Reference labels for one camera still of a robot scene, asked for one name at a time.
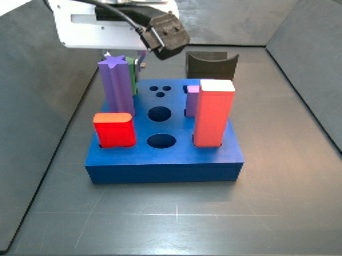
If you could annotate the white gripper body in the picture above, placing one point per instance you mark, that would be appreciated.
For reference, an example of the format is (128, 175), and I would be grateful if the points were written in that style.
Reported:
(82, 31)

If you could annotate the green hexagon peg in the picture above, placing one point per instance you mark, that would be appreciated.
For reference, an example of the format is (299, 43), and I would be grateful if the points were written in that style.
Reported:
(133, 74)

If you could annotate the blue shape sorting board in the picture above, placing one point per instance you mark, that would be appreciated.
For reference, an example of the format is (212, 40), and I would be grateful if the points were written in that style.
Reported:
(165, 156)

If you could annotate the purple star peg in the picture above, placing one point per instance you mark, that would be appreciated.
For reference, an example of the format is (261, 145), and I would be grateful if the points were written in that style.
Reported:
(117, 83)

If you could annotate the black curved holder stand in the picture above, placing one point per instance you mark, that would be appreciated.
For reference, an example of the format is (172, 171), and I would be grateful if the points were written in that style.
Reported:
(210, 65)

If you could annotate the small purple square peg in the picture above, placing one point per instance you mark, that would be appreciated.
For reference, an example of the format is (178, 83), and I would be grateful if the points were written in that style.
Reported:
(192, 100)

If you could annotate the red rounded block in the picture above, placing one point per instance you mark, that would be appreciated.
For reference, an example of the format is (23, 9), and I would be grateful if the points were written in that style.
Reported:
(116, 129)

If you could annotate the tall salmon rectangular block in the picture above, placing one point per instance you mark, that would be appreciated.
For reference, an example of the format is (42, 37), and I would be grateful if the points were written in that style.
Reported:
(213, 111)

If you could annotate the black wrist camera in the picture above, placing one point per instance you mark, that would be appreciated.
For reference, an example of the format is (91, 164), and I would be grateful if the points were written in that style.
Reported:
(165, 36)

